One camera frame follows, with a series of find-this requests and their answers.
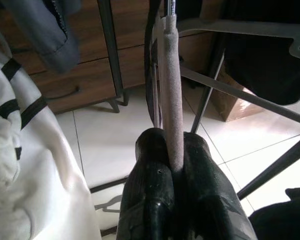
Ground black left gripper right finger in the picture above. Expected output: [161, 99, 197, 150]
[174, 131, 256, 240]

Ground blue-grey garment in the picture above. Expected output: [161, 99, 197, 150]
[0, 0, 81, 75]

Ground grey flocked hanger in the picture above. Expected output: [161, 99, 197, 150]
[152, 0, 300, 173]

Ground dark wooden drawer cabinet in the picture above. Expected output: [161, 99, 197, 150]
[4, 0, 228, 115]

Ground white garment black stripes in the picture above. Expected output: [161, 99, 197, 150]
[0, 23, 102, 240]

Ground plastic wrapped cardboard box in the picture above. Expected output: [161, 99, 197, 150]
[213, 64, 257, 123]

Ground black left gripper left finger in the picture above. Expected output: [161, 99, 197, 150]
[116, 127, 176, 240]

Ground black clothes rack silver rail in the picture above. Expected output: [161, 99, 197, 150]
[89, 46, 300, 201]

